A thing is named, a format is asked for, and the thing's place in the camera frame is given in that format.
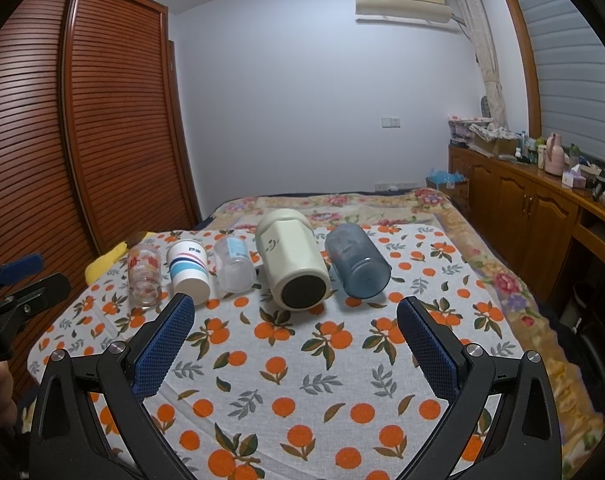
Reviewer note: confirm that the floral printed glass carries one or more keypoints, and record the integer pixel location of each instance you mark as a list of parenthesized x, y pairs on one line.
[(144, 275)]

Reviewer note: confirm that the yellow plush toy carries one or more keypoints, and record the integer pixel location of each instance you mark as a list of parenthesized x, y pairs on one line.
[(104, 262)]

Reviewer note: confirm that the window roller blind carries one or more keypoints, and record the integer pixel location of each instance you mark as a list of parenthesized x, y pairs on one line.
[(569, 60)]

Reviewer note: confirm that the floral bed quilt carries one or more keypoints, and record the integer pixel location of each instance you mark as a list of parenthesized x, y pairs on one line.
[(581, 426)]

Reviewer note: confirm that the orange print white cloth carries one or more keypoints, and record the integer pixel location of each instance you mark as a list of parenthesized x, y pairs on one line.
[(259, 392)]

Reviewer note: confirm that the cream curtain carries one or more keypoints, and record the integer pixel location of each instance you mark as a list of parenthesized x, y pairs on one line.
[(476, 22)]

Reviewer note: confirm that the blue translucent plastic cup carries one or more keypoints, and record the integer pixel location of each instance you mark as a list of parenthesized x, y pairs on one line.
[(362, 270)]

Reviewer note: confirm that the clear plastic cup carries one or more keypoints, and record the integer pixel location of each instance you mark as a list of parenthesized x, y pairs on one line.
[(235, 269)]

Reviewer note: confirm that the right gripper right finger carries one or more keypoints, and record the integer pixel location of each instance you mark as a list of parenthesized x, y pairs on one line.
[(523, 441)]

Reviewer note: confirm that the cardboard box with clutter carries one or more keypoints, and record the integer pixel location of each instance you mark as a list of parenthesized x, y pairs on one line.
[(483, 135)]

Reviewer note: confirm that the person's left hand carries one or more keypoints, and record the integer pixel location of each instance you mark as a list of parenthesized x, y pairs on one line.
[(8, 408)]

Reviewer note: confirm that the striped white paper cup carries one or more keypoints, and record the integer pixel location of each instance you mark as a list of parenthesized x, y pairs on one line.
[(188, 269)]

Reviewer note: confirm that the pink kettle jug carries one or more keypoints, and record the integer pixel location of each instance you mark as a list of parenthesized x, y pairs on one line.
[(554, 157)]

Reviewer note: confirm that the cream ceramic mug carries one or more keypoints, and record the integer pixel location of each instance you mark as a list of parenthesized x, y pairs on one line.
[(295, 269)]

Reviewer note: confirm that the brown louvered wardrobe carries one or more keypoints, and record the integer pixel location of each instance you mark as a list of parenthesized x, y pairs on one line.
[(92, 147)]

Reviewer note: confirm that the blue tissue box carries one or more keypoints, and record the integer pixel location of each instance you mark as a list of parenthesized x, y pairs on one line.
[(445, 182)]

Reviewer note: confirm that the white wall switch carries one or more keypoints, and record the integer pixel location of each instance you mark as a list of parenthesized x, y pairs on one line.
[(390, 122)]

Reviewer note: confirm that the wooden sideboard cabinet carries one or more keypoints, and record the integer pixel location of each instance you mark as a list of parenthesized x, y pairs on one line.
[(528, 218)]

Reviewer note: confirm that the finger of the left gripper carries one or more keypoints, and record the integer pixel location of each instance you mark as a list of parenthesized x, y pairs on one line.
[(14, 272), (21, 306)]

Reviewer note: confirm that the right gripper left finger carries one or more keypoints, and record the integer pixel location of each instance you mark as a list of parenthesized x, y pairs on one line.
[(67, 439)]

